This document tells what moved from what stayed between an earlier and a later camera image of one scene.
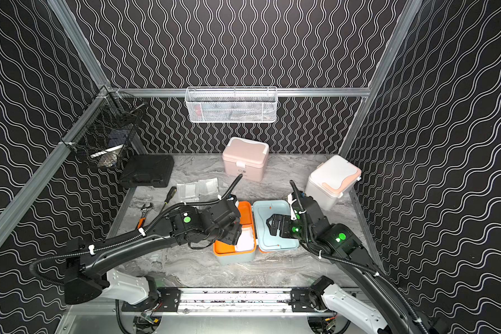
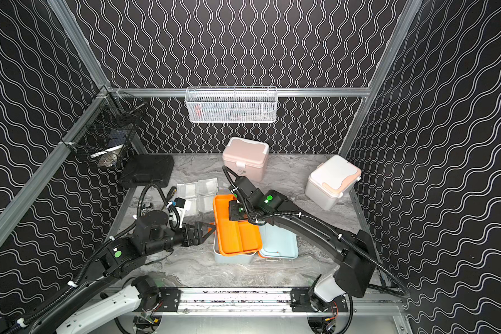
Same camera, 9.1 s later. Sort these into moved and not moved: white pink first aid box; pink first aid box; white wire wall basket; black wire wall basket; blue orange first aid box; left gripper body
Moved: blue orange first aid box; left gripper body
Not moved: white pink first aid box; white wire wall basket; black wire wall basket; pink first aid box
